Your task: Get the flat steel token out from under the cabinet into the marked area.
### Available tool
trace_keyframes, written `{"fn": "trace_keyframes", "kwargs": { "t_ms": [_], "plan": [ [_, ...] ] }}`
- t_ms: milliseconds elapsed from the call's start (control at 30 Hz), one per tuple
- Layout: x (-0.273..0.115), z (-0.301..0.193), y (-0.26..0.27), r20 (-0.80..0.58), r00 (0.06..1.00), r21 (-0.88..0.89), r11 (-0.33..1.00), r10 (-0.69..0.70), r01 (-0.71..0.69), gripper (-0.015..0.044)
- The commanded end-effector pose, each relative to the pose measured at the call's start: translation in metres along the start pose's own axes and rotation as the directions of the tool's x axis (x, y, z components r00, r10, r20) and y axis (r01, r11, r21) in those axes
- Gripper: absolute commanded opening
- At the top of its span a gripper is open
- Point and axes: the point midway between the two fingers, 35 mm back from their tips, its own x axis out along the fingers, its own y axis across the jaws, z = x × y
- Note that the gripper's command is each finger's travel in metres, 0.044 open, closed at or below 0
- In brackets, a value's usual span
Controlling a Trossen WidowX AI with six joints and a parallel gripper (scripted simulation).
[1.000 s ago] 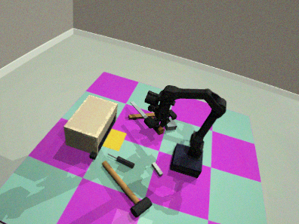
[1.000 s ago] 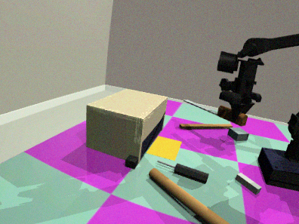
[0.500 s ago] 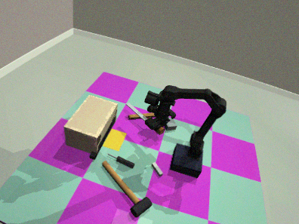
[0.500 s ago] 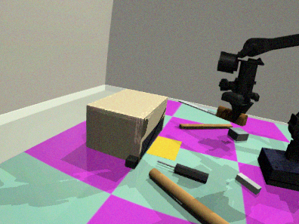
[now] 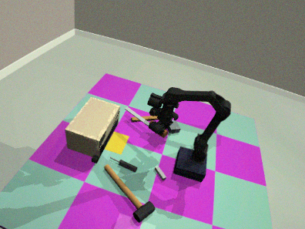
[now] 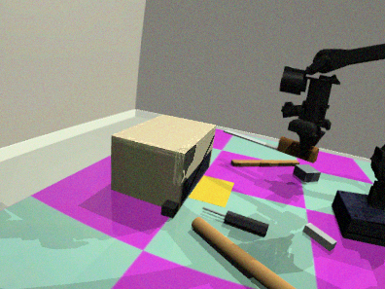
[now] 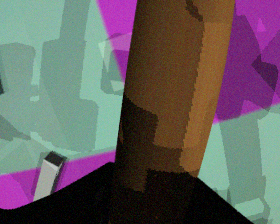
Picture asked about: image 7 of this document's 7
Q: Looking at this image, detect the brown cylinder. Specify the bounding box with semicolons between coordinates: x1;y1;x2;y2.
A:
107;0;235;224

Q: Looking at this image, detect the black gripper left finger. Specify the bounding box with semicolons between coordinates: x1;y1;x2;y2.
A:
0;162;114;224

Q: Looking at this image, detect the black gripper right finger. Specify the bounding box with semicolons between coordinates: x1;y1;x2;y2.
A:
182;178;255;224

